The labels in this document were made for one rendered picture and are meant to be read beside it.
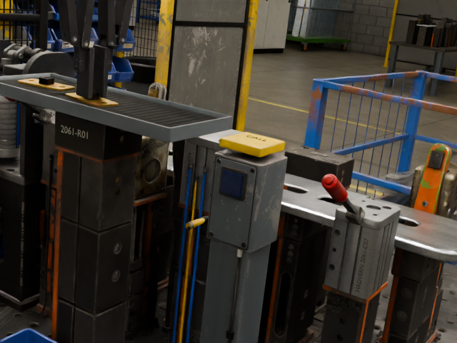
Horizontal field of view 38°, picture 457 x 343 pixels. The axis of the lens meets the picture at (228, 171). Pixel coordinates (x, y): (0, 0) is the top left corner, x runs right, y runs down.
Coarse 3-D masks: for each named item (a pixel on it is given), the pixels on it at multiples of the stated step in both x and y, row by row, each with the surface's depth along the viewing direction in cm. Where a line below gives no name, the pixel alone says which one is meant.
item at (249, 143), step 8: (232, 136) 82; (240, 136) 82; (248, 136) 83; (256, 136) 83; (264, 136) 84; (224, 144) 80; (232, 144) 80; (240, 144) 79; (248, 144) 79; (256, 144) 79; (264, 144) 79; (272, 144) 80; (280, 144) 81; (248, 152) 78; (256, 152) 78; (264, 152) 78; (272, 152) 80
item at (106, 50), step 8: (96, 48) 93; (104, 48) 92; (96, 56) 93; (104, 56) 92; (96, 64) 93; (104, 64) 92; (96, 72) 94; (104, 72) 92; (96, 80) 94; (104, 80) 93; (96, 88) 94; (104, 88) 93; (104, 96) 94
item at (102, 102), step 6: (66, 96) 95; (72, 96) 94; (78, 96) 94; (96, 96) 93; (84, 102) 92; (90, 102) 91; (96, 102) 92; (102, 102) 92; (108, 102) 92; (114, 102) 93
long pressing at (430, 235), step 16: (288, 176) 125; (288, 192) 116; (320, 192) 118; (352, 192) 120; (288, 208) 108; (304, 208) 107; (320, 208) 109; (336, 208) 110; (400, 208) 114; (400, 224) 106; (432, 224) 107; (448, 224) 108; (400, 240) 99; (416, 240) 98; (432, 240) 100; (448, 240) 101; (432, 256) 96; (448, 256) 96
